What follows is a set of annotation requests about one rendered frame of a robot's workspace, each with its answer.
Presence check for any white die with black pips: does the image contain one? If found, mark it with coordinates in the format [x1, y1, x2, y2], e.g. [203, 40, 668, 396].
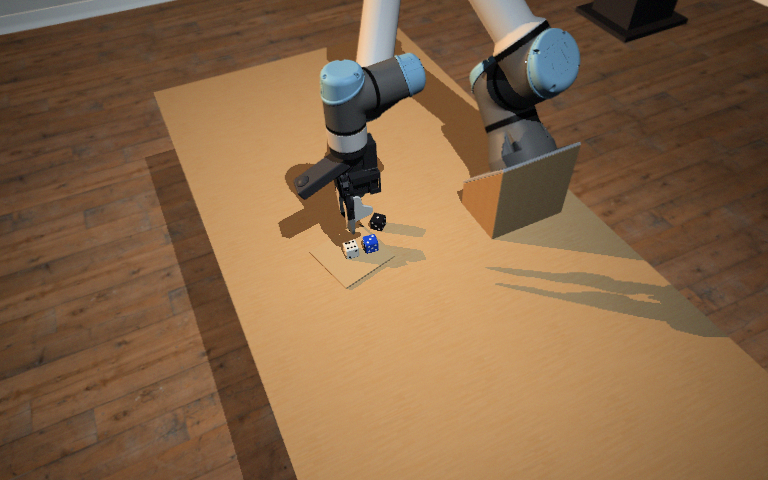
[343, 240, 359, 259]

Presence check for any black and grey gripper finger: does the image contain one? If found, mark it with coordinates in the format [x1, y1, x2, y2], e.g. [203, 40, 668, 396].
[343, 188, 373, 235]
[334, 182, 365, 218]

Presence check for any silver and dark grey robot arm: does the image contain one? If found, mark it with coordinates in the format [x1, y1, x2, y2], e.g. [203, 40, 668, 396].
[293, 0, 580, 200]

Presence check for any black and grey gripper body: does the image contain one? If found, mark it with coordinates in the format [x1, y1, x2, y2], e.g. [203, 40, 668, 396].
[329, 133, 381, 198]

